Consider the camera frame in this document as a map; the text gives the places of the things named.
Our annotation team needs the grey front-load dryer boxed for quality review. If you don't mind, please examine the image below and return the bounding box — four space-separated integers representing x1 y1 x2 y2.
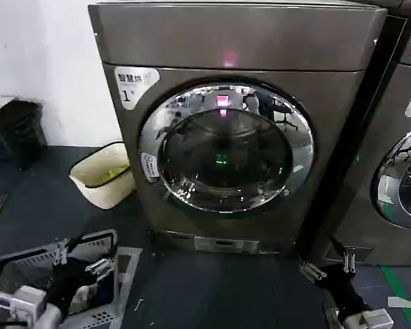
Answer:
88 0 388 265

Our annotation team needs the green floor tape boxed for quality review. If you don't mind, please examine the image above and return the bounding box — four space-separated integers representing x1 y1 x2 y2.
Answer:
379 265 411 329

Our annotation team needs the white floor tape piece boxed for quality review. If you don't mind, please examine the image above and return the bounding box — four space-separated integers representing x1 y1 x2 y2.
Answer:
387 295 411 308

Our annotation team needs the dark garment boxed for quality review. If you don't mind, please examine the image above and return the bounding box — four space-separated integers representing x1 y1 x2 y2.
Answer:
64 256 114 306

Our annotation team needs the cream plastic bin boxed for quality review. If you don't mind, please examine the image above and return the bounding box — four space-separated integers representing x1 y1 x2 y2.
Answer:
69 142 136 210

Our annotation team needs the black frame post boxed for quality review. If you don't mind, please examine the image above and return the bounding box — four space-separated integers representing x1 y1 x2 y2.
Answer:
303 15 408 263

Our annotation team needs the beige garment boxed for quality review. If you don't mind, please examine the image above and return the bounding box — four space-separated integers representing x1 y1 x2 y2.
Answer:
69 285 97 315

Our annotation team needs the grey dryer base panel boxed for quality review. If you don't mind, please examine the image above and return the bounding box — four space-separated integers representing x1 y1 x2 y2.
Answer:
153 230 262 255

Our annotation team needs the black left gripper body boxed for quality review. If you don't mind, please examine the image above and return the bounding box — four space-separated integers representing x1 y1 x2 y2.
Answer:
49 259 97 315

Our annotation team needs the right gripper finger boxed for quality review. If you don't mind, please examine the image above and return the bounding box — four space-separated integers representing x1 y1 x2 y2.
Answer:
298 255 327 282
341 249 358 273

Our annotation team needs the grey dryer with partial door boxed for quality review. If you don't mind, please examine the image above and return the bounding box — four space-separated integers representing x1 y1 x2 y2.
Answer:
331 0 411 267

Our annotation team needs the small white door label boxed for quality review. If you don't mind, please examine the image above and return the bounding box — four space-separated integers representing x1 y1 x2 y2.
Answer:
140 151 162 180

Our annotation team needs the round glass dryer door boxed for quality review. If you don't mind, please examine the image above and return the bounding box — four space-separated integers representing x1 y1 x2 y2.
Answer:
139 83 315 220

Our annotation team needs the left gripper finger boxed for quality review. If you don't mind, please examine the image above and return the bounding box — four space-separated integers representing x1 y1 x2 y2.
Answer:
84 255 116 276
53 236 77 267

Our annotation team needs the grey slotted laundry basket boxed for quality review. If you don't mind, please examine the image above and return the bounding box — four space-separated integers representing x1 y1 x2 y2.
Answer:
0 229 143 329

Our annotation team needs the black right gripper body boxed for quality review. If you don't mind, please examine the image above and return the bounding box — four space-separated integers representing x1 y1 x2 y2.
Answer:
315 263 369 318

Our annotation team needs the yellow-green cloth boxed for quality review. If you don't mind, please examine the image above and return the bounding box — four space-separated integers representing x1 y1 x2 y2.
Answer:
101 164 131 182

